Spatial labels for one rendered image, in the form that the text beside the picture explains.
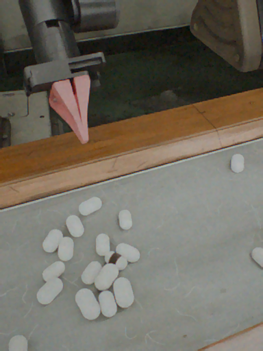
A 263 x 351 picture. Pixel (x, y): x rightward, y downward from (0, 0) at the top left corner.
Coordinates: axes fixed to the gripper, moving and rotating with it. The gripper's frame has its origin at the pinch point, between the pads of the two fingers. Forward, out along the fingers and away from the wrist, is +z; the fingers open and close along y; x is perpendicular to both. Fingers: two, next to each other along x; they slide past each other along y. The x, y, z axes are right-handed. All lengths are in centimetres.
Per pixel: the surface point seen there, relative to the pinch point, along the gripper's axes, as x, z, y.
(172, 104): 146, -41, 83
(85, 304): -2.9, 19.4, -6.3
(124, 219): 4.1, 11.5, 2.9
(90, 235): 5.8, 12.2, -1.9
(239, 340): -9.8, 27.4, 7.0
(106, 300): -2.9, 19.8, -3.9
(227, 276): -2.4, 22.3, 11.5
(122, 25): 175, -102, 84
